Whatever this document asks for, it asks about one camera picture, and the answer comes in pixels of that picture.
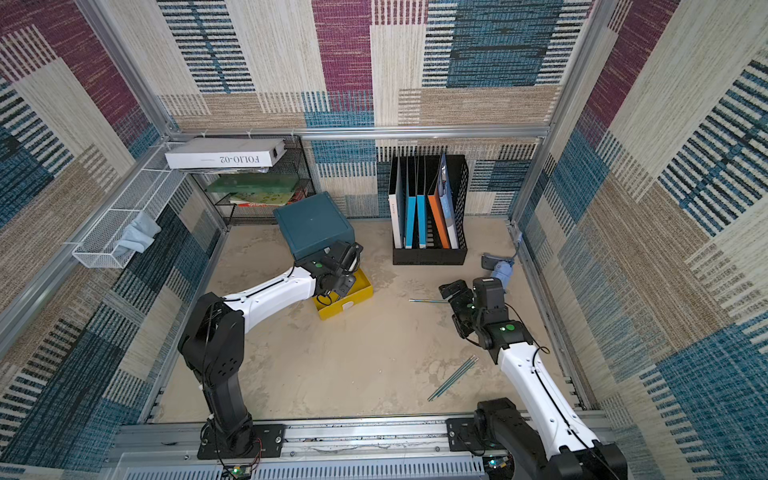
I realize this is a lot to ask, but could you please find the yellow bottom drawer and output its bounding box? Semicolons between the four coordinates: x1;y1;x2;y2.
313;269;374;320

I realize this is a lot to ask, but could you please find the teal pencil pair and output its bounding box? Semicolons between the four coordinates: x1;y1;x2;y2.
428;356;478;402

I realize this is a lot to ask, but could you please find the teal drawer cabinet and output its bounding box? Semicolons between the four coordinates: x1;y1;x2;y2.
274;192;355;260

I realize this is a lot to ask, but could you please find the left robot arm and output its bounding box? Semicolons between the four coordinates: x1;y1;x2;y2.
177;241;363;463

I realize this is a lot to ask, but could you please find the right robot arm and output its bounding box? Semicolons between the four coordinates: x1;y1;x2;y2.
439;277;629;479

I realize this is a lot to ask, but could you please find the blue white stapler device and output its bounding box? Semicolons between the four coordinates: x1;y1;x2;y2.
481;234;523;289

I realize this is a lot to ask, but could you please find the green book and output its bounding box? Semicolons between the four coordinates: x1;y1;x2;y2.
206;173;299;194

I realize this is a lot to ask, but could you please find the orange folder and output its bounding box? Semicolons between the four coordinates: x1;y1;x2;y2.
428;191;451;249

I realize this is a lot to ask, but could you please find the black mesh file organizer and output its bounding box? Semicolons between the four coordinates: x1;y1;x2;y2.
379;154;469;266

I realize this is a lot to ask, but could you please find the teal folder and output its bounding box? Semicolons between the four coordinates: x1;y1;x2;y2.
404;156;427;249

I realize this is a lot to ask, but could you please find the white FOLIO box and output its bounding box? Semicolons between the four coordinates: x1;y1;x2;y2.
165;138;286;170

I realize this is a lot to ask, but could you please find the light blue cloth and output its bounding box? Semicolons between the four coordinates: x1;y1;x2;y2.
114;212;162;257

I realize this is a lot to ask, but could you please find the black wire shelf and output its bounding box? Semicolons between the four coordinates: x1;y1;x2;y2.
190;136;319;227

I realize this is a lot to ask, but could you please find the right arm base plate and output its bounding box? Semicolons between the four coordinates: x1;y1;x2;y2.
445;417;496;456

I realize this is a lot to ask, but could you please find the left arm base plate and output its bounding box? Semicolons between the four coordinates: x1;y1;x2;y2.
197;421;286;460

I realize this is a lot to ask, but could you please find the white wire basket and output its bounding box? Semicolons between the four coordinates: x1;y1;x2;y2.
72;168;186;269

